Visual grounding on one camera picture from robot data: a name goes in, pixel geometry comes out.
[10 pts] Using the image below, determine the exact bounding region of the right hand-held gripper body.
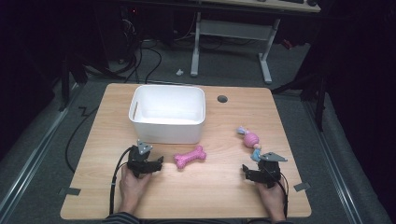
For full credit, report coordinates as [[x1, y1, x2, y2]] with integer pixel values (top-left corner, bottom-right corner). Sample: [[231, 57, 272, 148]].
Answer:
[[252, 151, 289, 189]]

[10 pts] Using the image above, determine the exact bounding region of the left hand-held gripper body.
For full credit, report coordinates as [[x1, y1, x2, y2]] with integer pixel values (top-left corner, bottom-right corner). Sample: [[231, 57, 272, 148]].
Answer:
[[126, 139, 158, 179]]

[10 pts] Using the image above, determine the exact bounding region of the pink and blue rope toy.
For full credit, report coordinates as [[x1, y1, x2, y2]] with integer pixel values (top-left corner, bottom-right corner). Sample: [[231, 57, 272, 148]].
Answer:
[[235, 125, 263, 163]]

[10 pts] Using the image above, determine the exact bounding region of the pink bone toy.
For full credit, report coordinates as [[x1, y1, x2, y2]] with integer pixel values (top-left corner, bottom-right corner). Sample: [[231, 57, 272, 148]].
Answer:
[[173, 145, 207, 170]]

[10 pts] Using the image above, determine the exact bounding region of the white plastic bin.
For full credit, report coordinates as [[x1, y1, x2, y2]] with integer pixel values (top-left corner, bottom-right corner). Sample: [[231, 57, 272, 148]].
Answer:
[[128, 84, 206, 146]]

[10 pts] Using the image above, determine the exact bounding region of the person's left hand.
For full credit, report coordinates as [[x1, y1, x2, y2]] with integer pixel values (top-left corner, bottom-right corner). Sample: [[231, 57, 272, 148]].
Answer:
[[119, 164, 153, 208]]

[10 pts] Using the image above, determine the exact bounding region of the person's right hand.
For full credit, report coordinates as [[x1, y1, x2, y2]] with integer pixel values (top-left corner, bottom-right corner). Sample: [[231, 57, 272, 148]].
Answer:
[[255, 177, 287, 216]]

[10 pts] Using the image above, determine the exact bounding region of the grey tape piece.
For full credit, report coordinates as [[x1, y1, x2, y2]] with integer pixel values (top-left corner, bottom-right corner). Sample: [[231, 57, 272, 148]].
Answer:
[[292, 181, 312, 192], [58, 186, 82, 197]]

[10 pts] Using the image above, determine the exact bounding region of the black stand leg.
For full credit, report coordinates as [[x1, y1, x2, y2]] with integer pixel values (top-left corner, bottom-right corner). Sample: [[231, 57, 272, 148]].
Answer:
[[270, 73, 327, 133], [57, 50, 90, 112]]

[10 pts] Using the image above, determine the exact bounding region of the desk with white legs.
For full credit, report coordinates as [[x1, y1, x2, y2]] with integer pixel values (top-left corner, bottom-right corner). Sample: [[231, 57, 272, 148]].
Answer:
[[122, 0, 322, 85]]

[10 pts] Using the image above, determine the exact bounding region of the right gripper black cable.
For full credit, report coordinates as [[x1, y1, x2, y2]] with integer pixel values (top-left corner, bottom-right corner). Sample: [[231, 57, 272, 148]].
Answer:
[[262, 166, 290, 218]]

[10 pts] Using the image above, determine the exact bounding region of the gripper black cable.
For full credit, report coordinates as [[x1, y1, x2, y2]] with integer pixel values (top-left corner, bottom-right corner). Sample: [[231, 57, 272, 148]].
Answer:
[[262, 166, 290, 218], [108, 146, 134, 217]]

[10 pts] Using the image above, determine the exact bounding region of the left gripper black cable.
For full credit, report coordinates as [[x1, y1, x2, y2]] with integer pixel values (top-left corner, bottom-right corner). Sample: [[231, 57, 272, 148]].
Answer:
[[108, 146, 134, 217]]

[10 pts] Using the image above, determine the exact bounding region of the grey floor rail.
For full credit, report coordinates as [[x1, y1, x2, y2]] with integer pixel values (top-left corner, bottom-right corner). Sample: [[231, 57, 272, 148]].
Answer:
[[302, 99, 365, 224], [0, 82, 82, 216]]

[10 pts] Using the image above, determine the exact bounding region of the black floor cable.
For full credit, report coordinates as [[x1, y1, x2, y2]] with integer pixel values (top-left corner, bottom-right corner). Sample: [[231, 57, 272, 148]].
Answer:
[[64, 105, 100, 175]]

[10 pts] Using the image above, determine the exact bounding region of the bundle of black cables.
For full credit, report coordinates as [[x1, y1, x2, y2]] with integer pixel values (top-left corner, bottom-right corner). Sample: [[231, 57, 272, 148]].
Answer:
[[106, 12, 163, 84]]

